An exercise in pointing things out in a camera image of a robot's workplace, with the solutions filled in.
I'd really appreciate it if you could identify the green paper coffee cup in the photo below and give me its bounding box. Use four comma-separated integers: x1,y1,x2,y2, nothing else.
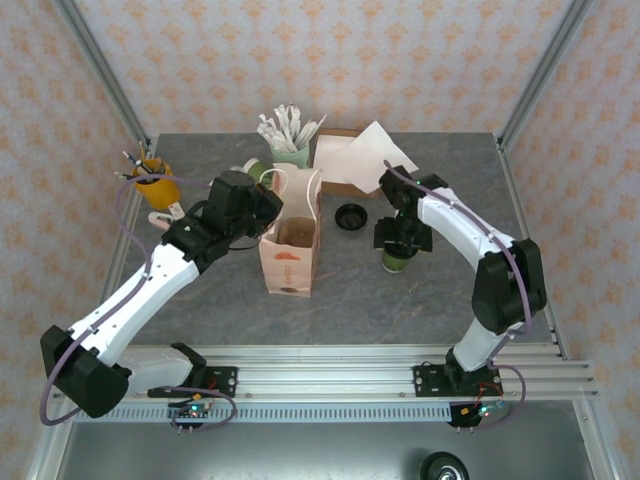
382,248,416,275
243,158,275,184

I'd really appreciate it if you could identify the black plastic cup lid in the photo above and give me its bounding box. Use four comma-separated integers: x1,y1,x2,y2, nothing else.
334,203,369,232

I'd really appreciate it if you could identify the donut print paper bag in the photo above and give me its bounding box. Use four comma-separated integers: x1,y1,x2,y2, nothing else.
258,167,325,300

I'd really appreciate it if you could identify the pink white tape dispenser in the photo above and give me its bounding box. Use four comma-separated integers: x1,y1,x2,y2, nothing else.
148,202,185,231

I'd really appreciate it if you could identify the yellow pen cup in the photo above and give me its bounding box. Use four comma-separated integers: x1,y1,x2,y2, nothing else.
131,158,180,211

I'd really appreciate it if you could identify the white napkin stack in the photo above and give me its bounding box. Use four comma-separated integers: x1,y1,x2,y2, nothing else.
313,134,359,182

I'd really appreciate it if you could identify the white wrapped straw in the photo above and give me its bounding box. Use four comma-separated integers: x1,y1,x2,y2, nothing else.
297,114,328,153
292,119,317,151
258,115,282,151
285,103,300,150
273,105,290,150

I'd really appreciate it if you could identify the right small controller board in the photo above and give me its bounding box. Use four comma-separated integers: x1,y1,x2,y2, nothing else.
462,401,505,420

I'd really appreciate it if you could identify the small controller board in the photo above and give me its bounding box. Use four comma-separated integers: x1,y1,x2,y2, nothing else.
462,401,505,420
168,399,214,420

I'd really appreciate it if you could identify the left small controller board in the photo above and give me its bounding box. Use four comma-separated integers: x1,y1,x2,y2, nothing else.
168,399,214,420

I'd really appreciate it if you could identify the black caster wheel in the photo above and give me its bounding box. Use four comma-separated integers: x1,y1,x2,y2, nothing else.
419,451,470,480

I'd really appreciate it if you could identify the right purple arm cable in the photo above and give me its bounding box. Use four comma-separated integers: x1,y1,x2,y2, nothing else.
382,159,531,431

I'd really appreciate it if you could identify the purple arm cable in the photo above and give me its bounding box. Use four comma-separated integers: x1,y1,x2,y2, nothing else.
39,175,239,434
382,159,531,431

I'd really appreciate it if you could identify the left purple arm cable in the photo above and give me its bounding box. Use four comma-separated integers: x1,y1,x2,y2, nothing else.
39,175,239,434

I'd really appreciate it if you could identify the right aluminium table rail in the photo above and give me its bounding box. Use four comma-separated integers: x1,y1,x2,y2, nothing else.
494,139,571,361

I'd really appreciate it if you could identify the aluminium table rail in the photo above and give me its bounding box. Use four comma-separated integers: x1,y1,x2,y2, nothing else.
494,139,571,361
79,134,164,361

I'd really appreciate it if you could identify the left aluminium table rail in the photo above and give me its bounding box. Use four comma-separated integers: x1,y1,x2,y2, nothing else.
79,134,164,361

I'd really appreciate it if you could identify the right black mount plate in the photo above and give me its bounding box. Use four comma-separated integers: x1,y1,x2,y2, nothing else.
412,364,505,399

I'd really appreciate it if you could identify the black mount plate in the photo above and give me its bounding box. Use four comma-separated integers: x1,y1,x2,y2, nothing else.
412,364,505,399
147,366,239,399

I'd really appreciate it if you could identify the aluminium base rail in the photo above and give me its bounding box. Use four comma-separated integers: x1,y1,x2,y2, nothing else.
52,344,600,401

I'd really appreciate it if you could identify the left black mount plate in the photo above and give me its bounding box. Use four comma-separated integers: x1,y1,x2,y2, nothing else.
147,366,239,399

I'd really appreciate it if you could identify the slotted grey cable duct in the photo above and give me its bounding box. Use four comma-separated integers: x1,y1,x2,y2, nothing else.
74,405,455,424

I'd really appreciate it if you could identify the left aluminium frame post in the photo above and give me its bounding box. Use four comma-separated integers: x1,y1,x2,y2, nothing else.
52,0,151,146

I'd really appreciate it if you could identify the aluminium frame post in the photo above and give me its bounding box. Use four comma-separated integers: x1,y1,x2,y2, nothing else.
52,0,151,146
497,0,596,149

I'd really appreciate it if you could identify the right aluminium frame post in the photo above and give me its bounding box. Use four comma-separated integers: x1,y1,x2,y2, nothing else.
497,0,596,149

